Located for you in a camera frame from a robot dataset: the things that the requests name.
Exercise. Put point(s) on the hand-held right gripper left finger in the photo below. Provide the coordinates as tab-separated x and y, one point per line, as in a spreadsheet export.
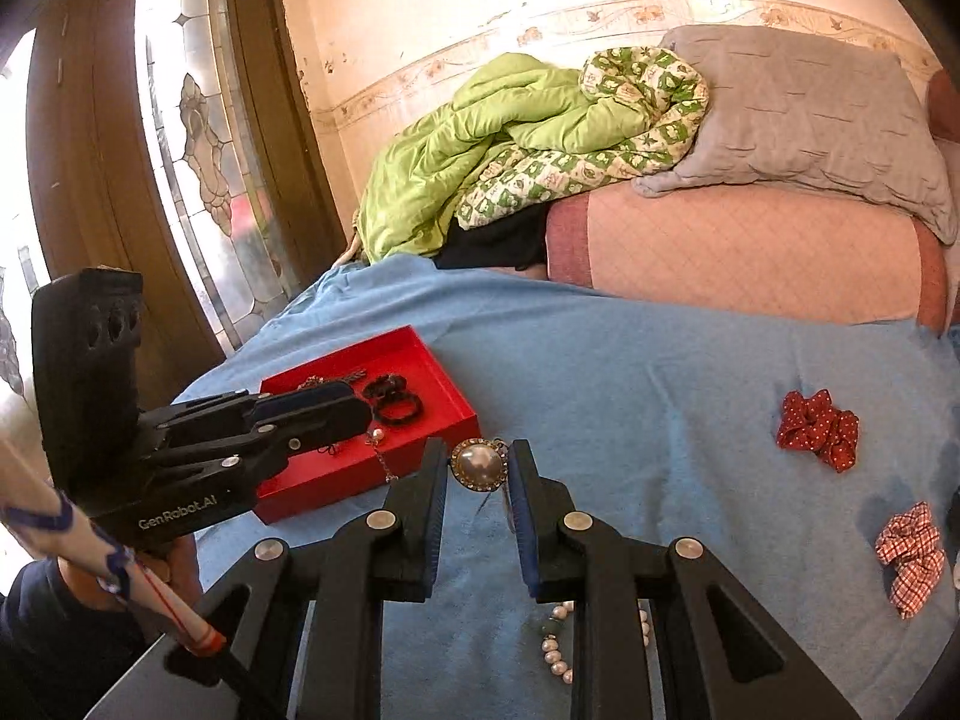
420	532

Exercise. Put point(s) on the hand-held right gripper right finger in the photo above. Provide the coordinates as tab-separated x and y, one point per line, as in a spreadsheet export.
534	540

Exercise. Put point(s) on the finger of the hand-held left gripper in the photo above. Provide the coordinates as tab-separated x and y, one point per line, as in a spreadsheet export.
300	397
330	427

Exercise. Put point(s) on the red tray box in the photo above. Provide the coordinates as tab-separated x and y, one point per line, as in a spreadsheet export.
442	405

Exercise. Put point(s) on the person's left forearm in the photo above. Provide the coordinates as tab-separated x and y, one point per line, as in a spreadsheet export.
45	637

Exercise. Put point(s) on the person's left hand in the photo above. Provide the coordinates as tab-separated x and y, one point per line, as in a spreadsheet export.
176	566

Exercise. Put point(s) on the blue blanket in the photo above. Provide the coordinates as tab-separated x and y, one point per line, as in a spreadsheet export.
675	390

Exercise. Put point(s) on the black cloth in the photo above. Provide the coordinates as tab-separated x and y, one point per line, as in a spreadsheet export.
495	244

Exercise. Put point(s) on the wooden stained glass door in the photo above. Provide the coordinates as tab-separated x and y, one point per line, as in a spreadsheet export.
165	150

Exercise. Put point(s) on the dark grey flat panel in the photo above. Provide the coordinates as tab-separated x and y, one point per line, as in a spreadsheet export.
172	694

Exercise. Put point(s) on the green quilt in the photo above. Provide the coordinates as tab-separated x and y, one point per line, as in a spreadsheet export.
480	157

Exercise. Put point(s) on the red polka dot scrunchie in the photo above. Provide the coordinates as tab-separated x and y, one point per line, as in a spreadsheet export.
817	427

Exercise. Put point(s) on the pink quilted bolster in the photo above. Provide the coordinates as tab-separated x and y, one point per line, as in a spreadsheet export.
735	247

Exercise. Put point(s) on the red checked scrunchie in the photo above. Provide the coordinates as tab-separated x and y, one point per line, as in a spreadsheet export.
911	555

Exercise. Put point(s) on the grey pillow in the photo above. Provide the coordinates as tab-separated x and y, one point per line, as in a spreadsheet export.
795	120

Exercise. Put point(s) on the reddish brown cushion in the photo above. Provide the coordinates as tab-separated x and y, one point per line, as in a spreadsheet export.
943	105

